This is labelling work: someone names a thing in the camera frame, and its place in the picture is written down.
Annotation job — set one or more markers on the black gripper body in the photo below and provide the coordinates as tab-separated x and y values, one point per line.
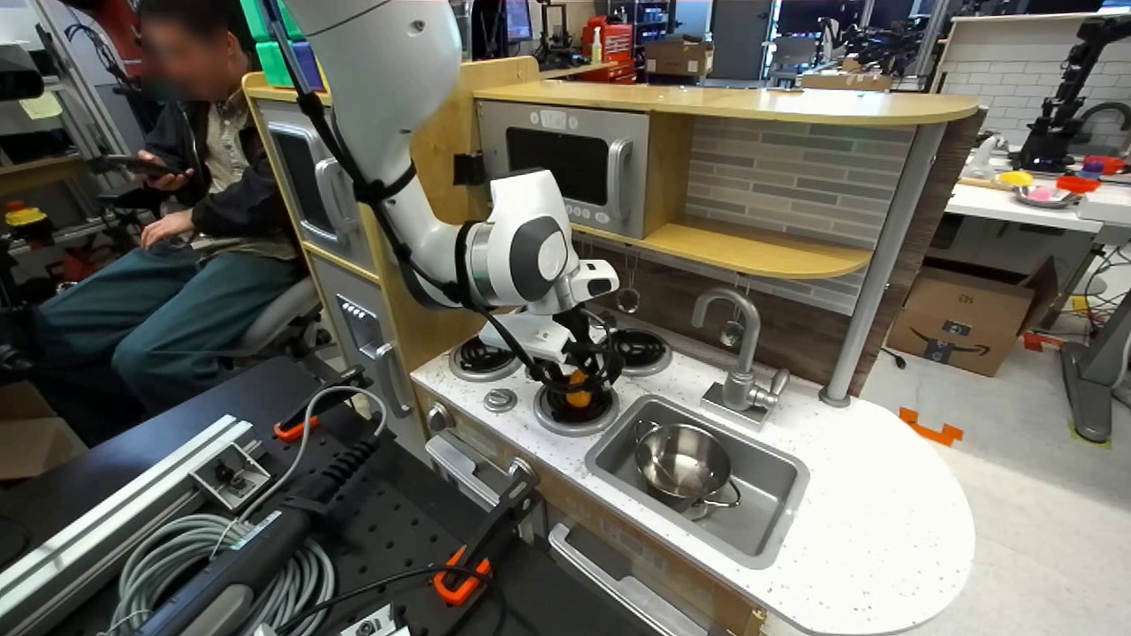
589	334

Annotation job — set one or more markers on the orange plastic bread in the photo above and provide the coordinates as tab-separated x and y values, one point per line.
577	399

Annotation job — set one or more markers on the black background robot arm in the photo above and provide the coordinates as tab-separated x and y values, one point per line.
1062	107

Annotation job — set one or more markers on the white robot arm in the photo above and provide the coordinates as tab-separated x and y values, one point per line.
389	72

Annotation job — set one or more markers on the silver metal pot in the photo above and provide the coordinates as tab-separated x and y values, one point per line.
685	466

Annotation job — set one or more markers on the grey toy sink basin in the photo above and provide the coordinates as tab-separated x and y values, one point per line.
769	498

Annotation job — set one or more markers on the black round stove burner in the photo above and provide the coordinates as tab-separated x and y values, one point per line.
589	420
645	350
483	363

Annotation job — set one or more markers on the grey round stove knob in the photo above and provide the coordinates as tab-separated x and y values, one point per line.
501	400

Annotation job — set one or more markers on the silver toy faucet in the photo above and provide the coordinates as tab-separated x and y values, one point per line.
742	332

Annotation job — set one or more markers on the silver toy microwave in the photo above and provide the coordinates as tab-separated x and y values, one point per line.
567	163

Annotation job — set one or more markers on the black orange bar clamp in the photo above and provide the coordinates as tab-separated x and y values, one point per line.
460	581

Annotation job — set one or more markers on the black ribbed tube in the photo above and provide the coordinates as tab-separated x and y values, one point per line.
318	480

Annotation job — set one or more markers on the small orange clamp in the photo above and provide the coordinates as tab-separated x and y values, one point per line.
296	429

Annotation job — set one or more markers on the grey office chair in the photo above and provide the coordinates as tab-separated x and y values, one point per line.
284	314

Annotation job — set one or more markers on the wooden toy kitchen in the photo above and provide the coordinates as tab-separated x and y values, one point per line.
870	519

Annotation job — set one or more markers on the orange plastic floor piece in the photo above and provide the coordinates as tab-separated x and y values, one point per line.
931	426

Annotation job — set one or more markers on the brown cardboard box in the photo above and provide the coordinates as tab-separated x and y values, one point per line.
965	319

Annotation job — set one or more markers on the seated person in jeans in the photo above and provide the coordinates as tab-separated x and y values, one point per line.
179	307

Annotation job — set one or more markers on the blue plastic block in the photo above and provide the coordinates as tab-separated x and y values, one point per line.
302	69

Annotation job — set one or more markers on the white work table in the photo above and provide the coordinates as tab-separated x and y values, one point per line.
1002	206

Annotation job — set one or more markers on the green plastic block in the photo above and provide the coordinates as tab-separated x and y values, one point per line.
266	39

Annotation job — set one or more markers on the pink bowl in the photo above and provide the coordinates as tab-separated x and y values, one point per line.
1044	193

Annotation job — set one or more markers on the grey storage shelf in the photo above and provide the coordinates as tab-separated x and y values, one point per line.
47	177

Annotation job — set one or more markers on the silver corner bracket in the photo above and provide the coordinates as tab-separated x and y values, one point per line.
232	480

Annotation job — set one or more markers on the aluminium extrusion rail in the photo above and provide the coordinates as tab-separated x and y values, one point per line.
117	506

